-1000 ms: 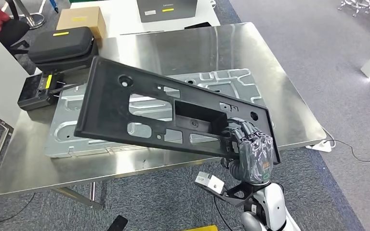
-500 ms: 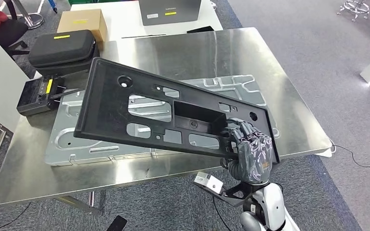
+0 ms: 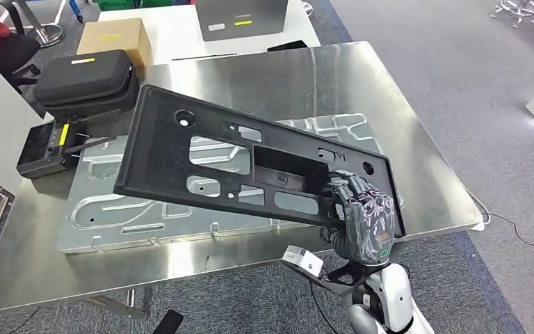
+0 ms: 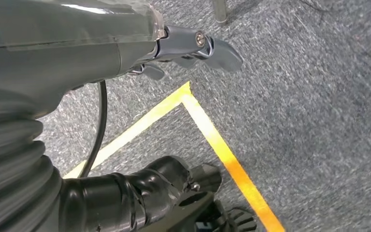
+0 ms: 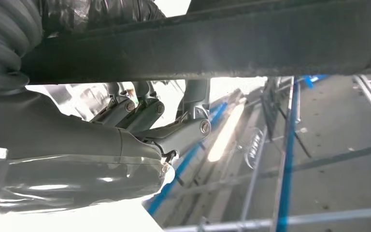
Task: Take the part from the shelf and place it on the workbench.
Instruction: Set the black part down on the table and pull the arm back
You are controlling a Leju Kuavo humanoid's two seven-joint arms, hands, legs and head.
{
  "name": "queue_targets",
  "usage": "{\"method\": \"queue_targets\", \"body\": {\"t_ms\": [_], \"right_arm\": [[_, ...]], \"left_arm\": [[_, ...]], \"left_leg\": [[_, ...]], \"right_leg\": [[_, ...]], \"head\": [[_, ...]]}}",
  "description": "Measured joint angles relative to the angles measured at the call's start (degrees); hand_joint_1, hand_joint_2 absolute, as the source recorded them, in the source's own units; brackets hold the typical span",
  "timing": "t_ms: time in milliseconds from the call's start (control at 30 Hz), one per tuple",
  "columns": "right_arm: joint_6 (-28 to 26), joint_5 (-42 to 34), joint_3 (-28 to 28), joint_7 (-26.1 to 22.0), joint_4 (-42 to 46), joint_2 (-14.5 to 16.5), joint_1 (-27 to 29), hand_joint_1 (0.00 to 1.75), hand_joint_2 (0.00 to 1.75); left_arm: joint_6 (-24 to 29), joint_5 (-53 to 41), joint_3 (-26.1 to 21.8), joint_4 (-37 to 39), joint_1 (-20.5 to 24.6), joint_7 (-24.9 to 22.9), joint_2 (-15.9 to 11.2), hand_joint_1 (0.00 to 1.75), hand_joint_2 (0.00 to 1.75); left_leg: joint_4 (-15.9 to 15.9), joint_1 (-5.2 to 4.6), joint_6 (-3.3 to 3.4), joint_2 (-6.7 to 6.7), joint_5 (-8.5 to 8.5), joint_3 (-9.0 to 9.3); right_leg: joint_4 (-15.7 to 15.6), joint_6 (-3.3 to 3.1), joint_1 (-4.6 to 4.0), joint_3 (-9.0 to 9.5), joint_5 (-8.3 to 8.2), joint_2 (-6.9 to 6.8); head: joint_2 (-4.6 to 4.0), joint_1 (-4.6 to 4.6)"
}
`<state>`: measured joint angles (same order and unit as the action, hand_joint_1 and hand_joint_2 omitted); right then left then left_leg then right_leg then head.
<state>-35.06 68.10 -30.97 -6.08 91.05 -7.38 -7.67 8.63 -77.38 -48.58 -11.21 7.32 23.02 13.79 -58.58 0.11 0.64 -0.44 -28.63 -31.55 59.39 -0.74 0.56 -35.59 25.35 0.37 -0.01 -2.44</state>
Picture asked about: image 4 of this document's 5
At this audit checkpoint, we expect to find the yellow floor tape square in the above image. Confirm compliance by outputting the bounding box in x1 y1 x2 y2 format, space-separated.
63 81 285 232

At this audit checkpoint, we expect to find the stainless steel workbench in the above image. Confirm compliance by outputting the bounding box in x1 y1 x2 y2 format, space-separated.
213 0 228 26

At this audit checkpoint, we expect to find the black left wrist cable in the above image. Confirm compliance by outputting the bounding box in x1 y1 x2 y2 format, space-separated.
78 80 108 178

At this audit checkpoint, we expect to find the black robot leg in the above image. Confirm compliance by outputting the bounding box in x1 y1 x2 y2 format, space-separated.
59 156 257 232

